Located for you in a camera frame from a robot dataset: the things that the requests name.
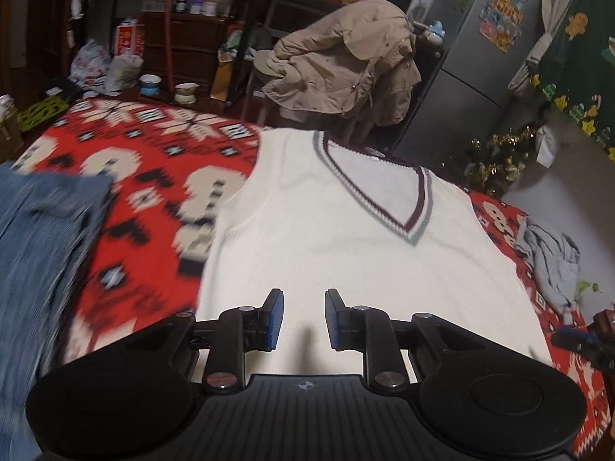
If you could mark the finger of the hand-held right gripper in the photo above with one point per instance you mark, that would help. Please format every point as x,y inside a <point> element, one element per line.
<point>574,338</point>

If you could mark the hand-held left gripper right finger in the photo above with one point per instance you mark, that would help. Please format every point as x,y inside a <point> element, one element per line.
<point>331,319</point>

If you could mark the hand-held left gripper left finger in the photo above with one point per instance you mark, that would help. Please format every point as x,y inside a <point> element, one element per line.
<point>275,319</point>

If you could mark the white knit vest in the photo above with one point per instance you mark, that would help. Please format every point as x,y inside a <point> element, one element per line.
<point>336,259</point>

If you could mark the brown wooden box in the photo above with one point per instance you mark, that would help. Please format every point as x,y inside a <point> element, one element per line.
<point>605,324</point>

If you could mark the grey shirt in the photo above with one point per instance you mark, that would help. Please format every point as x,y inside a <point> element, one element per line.
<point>552,259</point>

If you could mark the small tinsel tree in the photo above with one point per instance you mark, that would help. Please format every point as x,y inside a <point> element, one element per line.
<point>499,163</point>

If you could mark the white paper bag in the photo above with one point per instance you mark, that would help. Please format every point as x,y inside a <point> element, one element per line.
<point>547,146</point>

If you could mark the red patterned blanket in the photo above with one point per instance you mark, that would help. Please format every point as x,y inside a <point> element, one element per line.
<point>144,163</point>

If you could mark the blue jeans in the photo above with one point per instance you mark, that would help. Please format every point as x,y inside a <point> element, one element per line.
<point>43,249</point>

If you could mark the white bowl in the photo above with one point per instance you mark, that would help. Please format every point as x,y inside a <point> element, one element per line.
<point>185,93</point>

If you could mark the wooden chair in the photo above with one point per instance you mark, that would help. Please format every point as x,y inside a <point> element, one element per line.
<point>264,62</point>

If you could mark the silver refrigerator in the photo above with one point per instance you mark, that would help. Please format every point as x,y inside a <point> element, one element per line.
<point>447,86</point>

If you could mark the beige jacket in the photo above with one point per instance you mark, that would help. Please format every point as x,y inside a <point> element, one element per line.
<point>336,57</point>

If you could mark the dark wooden drawer cabinet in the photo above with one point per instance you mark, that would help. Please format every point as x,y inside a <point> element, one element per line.
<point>187,53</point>

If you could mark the plain whitish plastic bag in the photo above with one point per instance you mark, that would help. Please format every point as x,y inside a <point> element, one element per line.
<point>125,72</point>

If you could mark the blue white toy figure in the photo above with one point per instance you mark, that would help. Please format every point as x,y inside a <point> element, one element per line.
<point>433,31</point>

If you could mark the green plastic crate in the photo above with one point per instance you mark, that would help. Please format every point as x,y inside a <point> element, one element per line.
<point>41,113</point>

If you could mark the white plastic bag red print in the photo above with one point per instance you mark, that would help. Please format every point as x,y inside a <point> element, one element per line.
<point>91,65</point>

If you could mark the red and white box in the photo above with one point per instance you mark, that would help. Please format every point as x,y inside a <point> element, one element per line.
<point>129,41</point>

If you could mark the group of colourful fridge stickers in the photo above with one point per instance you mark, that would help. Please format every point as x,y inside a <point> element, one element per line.
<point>502,12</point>

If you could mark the green festive wall hanging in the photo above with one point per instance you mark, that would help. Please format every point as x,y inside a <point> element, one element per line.
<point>586,57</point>

